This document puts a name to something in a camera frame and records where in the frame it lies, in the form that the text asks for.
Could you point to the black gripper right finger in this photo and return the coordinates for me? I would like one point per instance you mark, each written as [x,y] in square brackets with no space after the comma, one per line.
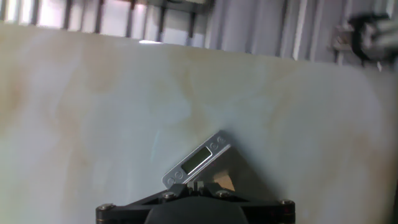
[267,211]

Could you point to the silver digital scale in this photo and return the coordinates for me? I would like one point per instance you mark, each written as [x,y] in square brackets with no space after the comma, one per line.
[196,160]

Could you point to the small wooden block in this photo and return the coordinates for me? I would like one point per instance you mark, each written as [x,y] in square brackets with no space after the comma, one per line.
[225,182]

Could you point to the marble pattern slab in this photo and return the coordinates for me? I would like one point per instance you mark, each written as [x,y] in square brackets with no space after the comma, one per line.
[124,109]

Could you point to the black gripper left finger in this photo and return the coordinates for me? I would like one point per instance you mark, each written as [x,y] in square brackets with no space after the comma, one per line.
[124,214]

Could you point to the pole base bracket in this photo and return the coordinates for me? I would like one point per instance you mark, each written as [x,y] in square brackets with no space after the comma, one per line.
[370,37]

